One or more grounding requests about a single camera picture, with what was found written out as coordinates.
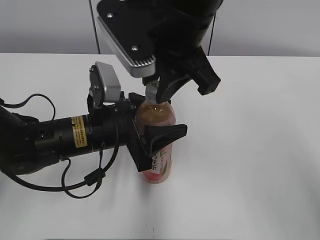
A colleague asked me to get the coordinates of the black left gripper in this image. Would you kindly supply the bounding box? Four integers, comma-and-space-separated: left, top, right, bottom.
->
86, 91, 188, 172

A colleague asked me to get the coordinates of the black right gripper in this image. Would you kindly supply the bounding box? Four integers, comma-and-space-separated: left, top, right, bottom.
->
142, 10, 221, 103

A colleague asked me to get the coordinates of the pink peach tea bottle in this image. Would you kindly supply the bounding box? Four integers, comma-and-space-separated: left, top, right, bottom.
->
135, 83, 177, 185

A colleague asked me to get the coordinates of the white bottle cap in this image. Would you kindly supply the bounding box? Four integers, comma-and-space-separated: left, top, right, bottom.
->
145, 80, 159, 101

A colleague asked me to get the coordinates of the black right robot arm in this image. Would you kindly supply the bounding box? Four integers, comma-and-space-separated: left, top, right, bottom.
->
142, 0, 222, 103

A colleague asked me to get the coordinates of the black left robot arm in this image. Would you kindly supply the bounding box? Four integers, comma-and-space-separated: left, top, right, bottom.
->
0, 93, 188, 175

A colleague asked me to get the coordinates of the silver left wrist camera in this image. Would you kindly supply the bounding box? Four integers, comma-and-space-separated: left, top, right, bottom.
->
89, 61, 121, 109

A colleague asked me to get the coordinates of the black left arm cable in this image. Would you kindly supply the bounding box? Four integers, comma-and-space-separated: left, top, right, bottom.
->
0, 93, 120, 199

